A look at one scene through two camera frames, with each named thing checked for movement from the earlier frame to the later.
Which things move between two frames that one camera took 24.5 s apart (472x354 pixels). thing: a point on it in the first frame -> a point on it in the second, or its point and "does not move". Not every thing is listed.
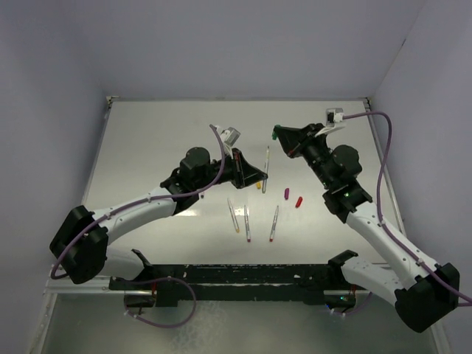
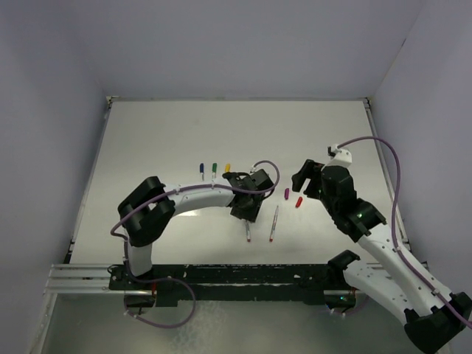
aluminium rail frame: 98,285 does not move
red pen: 273,225 does not move
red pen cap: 299,201 does not move
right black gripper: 294,141 -> 310,169
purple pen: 247,225 does not move
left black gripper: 243,173 -> 250,215
